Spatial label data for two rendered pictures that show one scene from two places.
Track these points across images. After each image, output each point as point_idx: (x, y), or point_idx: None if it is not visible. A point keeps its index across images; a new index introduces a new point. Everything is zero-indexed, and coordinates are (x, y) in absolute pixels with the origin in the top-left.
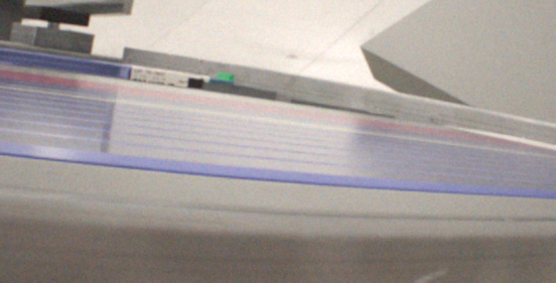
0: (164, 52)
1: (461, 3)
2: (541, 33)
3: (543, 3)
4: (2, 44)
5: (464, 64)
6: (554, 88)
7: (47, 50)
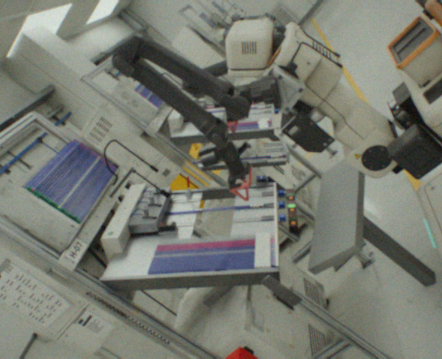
0: (274, 188)
1: (336, 168)
2: (336, 185)
3: (342, 175)
4: (250, 186)
5: (324, 188)
6: (325, 202)
7: (259, 185)
